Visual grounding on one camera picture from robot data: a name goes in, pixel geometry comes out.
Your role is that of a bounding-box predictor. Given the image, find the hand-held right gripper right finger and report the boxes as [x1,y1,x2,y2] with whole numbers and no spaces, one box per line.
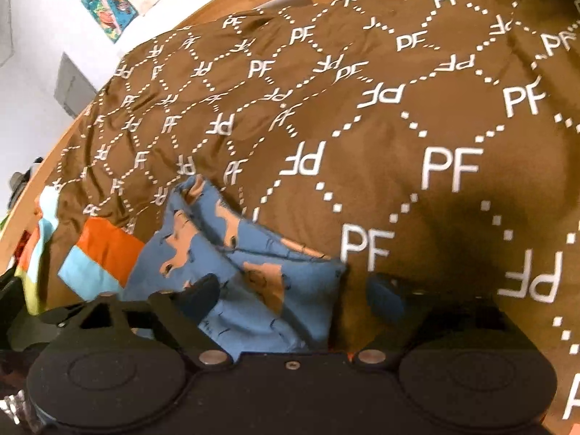
[351,273,513,368]

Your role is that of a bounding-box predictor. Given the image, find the grey wall panel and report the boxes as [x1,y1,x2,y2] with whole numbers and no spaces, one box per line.
[53,52,99,119]

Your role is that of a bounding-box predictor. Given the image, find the colourful wall poster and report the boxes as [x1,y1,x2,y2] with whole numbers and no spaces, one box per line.
[67,0,151,45]

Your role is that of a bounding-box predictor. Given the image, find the brown patterned blanket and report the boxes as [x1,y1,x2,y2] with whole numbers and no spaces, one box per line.
[38,0,580,422]

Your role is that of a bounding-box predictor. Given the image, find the wooden bed frame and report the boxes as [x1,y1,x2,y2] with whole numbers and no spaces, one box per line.
[0,0,580,435]

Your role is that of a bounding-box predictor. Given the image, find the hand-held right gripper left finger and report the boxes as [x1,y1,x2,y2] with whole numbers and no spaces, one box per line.
[43,274,225,368]

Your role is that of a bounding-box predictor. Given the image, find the colour-block cloth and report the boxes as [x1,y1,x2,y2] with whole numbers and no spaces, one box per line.
[13,186,146,315]

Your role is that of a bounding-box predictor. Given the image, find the blue printed pants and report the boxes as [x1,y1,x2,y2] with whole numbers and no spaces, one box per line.
[121,174,351,360]

